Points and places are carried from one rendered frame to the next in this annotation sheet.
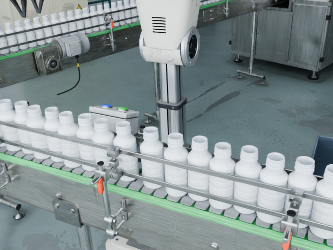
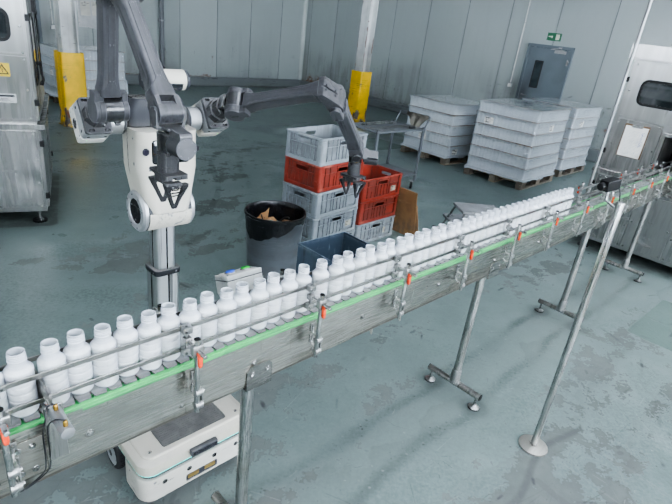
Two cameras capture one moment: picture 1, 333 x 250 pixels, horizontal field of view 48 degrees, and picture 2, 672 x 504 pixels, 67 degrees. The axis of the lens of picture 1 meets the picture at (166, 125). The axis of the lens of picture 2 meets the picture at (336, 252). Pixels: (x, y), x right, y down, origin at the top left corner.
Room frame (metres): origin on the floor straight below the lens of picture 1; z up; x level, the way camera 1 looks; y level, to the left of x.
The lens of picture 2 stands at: (0.35, 1.54, 1.89)
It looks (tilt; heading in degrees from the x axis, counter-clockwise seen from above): 24 degrees down; 286
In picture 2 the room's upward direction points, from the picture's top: 7 degrees clockwise
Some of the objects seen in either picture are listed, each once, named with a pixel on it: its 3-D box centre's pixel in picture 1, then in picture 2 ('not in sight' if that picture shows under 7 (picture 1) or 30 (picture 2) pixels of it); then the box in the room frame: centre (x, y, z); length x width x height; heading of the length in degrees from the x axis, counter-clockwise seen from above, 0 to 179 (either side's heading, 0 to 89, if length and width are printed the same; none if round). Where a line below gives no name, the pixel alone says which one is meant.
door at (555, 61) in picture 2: not in sight; (537, 96); (-0.30, -10.74, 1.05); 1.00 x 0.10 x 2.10; 152
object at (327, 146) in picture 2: not in sight; (327, 144); (1.68, -2.51, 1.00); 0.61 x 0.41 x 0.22; 70
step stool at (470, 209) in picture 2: not in sight; (470, 223); (0.39, -3.66, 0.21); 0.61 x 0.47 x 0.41; 116
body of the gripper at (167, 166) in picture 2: not in sight; (168, 163); (1.17, 0.40, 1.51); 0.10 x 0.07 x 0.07; 153
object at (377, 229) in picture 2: not in sight; (360, 224); (1.45, -3.18, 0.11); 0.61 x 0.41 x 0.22; 65
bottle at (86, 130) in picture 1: (88, 142); (272, 297); (0.91, 0.22, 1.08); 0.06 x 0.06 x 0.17
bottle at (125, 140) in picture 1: (126, 151); (301, 287); (0.85, 0.11, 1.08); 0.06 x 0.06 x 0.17
